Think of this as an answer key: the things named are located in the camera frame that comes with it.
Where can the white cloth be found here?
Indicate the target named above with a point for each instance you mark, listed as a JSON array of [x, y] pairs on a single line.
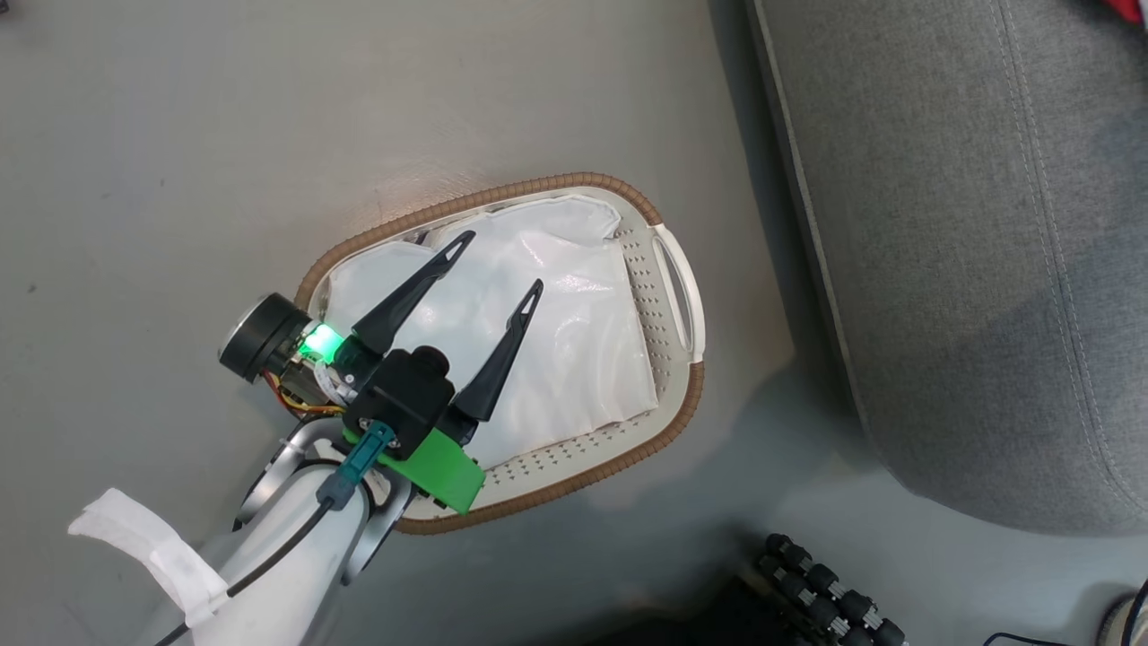
[[574, 341]]

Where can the black roller wheel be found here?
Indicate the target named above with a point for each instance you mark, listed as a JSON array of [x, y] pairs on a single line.
[[830, 592]]

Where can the white tape strip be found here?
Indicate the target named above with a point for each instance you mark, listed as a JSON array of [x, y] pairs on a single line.
[[152, 543]]

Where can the grey round robot part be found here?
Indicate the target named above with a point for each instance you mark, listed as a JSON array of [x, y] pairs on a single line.
[[1128, 624]]

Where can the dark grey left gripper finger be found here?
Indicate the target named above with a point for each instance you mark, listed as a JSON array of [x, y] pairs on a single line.
[[502, 359], [408, 301]]

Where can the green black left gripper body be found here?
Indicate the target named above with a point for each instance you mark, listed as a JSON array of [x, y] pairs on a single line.
[[260, 336]]

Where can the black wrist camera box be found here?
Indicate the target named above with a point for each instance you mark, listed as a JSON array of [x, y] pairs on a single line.
[[408, 390]]

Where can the fabric sofa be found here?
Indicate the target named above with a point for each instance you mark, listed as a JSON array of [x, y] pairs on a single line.
[[969, 251]]

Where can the red and white garment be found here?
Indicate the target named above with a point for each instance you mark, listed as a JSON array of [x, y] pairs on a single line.
[[1128, 7]]

